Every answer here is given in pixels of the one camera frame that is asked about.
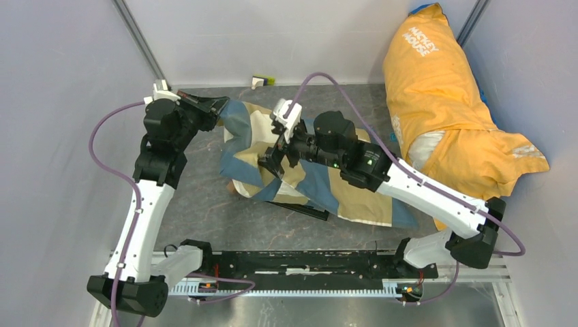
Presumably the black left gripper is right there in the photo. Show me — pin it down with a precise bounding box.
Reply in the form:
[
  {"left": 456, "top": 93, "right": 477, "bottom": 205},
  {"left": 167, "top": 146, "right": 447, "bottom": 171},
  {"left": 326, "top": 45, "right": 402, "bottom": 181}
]
[{"left": 172, "top": 91, "right": 229, "bottom": 151}]

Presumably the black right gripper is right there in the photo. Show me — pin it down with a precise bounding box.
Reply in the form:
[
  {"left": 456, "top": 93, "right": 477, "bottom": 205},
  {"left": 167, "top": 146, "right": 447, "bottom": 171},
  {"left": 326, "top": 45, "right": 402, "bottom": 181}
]
[{"left": 255, "top": 118, "right": 344, "bottom": 178}]

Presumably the blue beige checkered pillowcase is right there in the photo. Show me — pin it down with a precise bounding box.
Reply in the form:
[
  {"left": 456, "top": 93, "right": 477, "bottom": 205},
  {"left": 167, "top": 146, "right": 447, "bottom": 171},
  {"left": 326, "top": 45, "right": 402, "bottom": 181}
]
[{"left": 219, "top": 100, "right": 418, "bottom": 228}]

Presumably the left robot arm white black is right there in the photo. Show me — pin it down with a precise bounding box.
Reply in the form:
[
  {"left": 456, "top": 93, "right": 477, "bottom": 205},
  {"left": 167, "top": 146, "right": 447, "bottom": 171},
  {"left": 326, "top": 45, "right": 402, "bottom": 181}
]
[{"left": 87, "top": 91, "right": 230, "bottom": 322}]

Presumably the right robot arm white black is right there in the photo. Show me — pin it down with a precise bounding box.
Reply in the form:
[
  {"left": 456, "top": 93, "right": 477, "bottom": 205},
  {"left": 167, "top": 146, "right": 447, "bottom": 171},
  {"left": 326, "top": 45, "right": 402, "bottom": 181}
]
[{"left": 258, "top": 111, "right": 506, "bottom": 278}]

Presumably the yellow Mickey Mouse pillow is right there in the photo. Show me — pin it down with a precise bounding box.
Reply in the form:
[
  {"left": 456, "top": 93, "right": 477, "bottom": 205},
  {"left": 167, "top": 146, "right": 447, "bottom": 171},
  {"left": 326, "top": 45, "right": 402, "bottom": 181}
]
[{"left": 382, "top": 2, "right": 552, "bottom": 232}]

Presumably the small white green block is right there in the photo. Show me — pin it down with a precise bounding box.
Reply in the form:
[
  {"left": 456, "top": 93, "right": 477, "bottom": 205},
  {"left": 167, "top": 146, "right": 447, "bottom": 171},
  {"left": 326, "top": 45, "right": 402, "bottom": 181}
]
[{"left": 251, "top": 75, "right": 276, "bottom": 90}]

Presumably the small wooden letter cube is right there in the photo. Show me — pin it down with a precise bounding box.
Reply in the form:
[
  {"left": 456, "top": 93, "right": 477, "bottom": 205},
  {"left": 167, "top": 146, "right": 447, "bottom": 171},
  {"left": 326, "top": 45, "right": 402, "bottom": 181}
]
[{"left": 226, "top": 181, "right": 237, "bottom": 194}]

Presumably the black white checkerboard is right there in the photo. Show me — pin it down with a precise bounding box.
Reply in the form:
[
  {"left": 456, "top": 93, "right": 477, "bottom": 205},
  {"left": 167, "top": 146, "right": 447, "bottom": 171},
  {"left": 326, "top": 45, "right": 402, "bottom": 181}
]
[{"left": 268, "top": 201, "right": 330, "bottom": 221}]

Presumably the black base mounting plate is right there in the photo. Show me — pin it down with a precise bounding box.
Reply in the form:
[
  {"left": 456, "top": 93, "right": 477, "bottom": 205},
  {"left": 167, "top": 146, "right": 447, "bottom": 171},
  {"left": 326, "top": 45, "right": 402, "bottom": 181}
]
[{"left": 197, "top": 250, "right": 439, "bottom": 279}]

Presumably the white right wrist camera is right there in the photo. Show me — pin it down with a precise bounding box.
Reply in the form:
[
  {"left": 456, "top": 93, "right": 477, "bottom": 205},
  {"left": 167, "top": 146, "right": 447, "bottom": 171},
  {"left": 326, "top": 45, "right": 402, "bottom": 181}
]
[{"left": 271, "top": 98, "right": 303, "bottom": 144}]

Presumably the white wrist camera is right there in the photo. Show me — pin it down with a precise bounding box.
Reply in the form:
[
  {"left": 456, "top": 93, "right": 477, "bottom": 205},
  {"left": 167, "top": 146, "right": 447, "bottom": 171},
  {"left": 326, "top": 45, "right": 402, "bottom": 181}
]
[
  {"left": 271, "top": 98, "right": 303, "bottom": 144},
  {"left": 143, "top": 79, "right": 181, "bottom": 105}
]

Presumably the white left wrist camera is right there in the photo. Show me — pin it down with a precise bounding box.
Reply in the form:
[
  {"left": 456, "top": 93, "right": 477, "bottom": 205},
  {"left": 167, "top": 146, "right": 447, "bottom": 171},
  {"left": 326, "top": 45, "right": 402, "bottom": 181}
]
[{"left": 143, "top": 79, "right": 181, "bottom": 105}]

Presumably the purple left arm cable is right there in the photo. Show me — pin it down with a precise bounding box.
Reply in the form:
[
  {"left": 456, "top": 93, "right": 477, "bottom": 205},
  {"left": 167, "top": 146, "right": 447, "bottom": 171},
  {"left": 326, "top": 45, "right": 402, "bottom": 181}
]
[{"left": 88, "top": 101, "right": 148, "bottom": 327}]

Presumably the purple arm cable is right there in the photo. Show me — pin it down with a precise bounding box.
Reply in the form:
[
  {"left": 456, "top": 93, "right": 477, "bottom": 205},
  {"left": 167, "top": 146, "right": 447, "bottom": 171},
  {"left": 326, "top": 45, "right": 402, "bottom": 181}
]
[
  {"left": 88, "top": 101, "right": 148, "bottom": 327},
  {"left": 286, "top": 72, "right": 526, "bottom": 258}
]

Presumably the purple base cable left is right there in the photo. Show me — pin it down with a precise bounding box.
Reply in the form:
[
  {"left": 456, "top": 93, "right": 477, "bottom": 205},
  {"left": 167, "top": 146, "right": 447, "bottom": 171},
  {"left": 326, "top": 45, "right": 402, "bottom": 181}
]
[{"left": 187, "top": 272, "right": 256, "bottom": 305}]

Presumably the aluminium frame post left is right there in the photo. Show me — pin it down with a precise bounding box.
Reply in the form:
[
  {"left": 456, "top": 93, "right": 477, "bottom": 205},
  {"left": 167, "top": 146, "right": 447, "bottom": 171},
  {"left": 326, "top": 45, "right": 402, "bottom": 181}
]
[{"left": 112, "top": 0, "right": 166, "bottom": 79}]

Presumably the aluminium frame post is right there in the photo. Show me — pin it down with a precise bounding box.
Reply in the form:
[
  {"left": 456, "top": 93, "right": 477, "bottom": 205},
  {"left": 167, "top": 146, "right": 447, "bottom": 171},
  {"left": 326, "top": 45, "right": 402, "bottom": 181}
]
[
  {"left": 456, "top": 0, "right": 491, "bottom": 47},
  {"left": 112, "top": 0, "right": 166, "bottom": 79}
]

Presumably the white slotted cable duct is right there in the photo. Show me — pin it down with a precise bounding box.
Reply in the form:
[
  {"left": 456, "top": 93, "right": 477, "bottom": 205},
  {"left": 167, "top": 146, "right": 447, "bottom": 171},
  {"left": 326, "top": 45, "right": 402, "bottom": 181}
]
[{"left": 168, "top": 278, "right": 422, "bottom": 299}]

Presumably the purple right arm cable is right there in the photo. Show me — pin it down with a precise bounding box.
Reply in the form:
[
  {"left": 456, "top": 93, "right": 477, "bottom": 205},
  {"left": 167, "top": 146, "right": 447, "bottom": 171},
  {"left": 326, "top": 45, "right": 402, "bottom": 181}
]
[{"left": 286, "top": 72, "right": 526, "bottom": 258}]

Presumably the aluminium frame rail front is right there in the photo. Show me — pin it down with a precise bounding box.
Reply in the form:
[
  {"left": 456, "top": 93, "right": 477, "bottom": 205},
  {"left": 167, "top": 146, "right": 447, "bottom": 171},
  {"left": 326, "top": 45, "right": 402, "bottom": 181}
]
[{"left": 102, "top": 250, "right": 512, "bottom": 283}]

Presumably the aluminium frame post right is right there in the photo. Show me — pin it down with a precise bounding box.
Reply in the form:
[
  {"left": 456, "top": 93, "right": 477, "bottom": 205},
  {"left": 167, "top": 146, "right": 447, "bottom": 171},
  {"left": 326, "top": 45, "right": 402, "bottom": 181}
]
[{"left": 456, "top": 0, "right": 491, "bottom": 47}]

